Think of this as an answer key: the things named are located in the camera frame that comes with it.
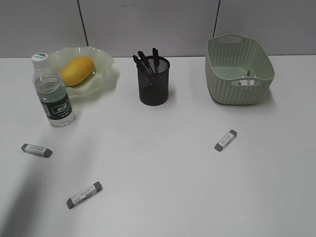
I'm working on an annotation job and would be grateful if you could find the black marker pen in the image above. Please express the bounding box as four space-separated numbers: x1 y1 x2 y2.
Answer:
138 51 158 86
133 55 148 74
152 48 159 74

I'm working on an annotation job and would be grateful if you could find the grey white eraser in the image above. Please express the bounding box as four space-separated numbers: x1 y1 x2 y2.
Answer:
214 129 237 152
21 144 53 158
66 182 102 209

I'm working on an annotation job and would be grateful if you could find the yellow mango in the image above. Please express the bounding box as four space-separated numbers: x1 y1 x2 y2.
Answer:
60 56 94 86

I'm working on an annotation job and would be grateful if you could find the white waste paper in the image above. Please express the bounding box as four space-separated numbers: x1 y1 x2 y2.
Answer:
237 69 257 86

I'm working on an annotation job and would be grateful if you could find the clear plastic water bottle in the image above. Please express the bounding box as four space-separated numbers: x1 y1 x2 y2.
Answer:
31 53 75 127

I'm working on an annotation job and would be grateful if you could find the black mesh pen holder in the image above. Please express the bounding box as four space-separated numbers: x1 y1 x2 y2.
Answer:
137 56 170 106

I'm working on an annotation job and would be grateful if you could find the pale green wavy glass plate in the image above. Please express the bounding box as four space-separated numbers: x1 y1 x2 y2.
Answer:
49 46 115 97

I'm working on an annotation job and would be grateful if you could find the grey white eraser front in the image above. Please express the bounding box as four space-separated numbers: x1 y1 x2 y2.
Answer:
66 182 102 209

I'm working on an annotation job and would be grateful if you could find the pale green woven plastic basket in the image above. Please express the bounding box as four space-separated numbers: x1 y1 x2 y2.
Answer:
205 34 275 105

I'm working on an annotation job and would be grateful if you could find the black wall cable right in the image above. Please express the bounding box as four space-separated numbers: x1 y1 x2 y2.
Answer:
212 0 221 38

